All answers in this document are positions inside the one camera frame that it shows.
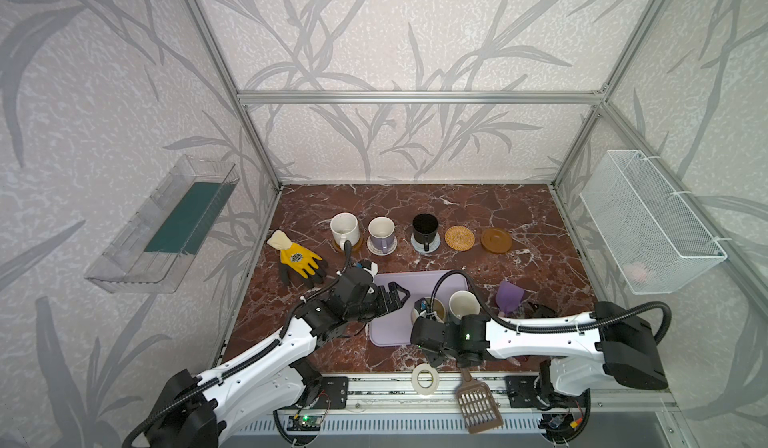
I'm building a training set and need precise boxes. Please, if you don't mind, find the light blue mug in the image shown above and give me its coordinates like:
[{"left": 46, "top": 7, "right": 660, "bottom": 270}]
[{"left": 448, "top": 291, "right": 481, "bottom": 323}]

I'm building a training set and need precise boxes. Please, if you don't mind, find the beige mug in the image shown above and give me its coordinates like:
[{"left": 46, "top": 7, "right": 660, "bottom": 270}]
[{"left": 410, "top": 297, "right": 446, "bottom": 324}]

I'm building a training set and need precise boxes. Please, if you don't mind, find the white speckled mug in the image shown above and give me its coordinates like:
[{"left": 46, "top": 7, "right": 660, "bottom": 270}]
[{"left": 330, "top": 212, "right": 361, "bottom": 248}]

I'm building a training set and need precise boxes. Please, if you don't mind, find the purple mug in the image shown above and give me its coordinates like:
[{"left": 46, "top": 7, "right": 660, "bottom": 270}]
[{"left": 368, "top": 216, "right": 397, "bottom": 250}]

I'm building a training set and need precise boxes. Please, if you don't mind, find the grey woven round coaster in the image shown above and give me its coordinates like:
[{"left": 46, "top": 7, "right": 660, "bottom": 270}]
[{"left": 410, "top": 234, "right": 441, "bottom": 255}]

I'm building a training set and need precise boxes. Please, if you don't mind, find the black mug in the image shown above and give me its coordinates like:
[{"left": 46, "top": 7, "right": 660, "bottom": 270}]
[{"left": 412, "top": 213, "right": 439, "bottom": 249}]

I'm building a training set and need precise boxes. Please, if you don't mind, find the multicolour woven round coaster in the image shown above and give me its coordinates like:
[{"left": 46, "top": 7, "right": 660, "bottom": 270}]
[{"left": 366, "top": 239, "right": 398, "bottom": 256}]

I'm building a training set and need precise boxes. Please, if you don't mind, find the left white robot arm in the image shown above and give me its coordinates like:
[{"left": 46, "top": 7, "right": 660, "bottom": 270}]
[{"left": 123, "top": 262, "right": 410, "bottom": 447}]

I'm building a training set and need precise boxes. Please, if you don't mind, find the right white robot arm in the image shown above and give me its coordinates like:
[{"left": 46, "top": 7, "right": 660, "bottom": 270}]
[{"left": 410, "top": 301, "right": 672, "bottom": 397}]

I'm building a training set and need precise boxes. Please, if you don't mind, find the lavender plastic tray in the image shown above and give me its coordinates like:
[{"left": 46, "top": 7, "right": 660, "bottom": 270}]
[{"left": 368, "top": 270, "right": 468, "bottom": 347}]

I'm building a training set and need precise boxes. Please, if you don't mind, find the white tape roll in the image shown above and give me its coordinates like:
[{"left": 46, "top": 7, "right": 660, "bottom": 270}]
[{"left": 411, "top": 363, "right": 440, "bottom": 397}]

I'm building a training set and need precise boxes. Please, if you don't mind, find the purple pink spatula scoop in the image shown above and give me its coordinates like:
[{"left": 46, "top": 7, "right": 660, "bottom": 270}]
[{"left": 495, "top": 280, "right": 525, "bottom": 316}]

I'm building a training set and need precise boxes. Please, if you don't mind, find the yellow work glove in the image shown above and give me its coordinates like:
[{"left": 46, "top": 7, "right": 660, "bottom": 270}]
[{"left": 266, "top": 230, "right": 328, "bottom": 289}]

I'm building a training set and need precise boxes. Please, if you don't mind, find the brown slotted litter scoop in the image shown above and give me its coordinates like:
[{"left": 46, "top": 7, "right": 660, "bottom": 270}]
[{"left": 454, "top": 368, "right": 503, "bottom": 434}]

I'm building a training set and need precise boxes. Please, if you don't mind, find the green circuit board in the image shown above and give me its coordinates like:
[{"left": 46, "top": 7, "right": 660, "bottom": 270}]
[{"left": 286, "top": 415, "right": 324, "bottom": 432}]

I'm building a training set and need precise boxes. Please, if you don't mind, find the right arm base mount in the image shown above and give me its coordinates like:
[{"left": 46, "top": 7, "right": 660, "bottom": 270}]
[{"left": 504, "top": 372, "right": 591, "bottom": 411}]

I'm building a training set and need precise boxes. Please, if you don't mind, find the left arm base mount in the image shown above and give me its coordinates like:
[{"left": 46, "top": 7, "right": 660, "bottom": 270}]
[{"left": 296, "top": 376, "right": 349, "bottom": 410}]

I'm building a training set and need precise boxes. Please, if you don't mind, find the clear plastic wall shelf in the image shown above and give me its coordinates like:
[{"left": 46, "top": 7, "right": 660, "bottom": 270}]
[{"left": 85, "top": 155, "right": 240, "bottom": 294}]

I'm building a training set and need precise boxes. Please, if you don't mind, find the white wire mesh basket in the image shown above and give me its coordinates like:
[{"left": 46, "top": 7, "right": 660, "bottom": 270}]
[{"left": 580, "top": 150, "right": 728, "bottom": 295}]

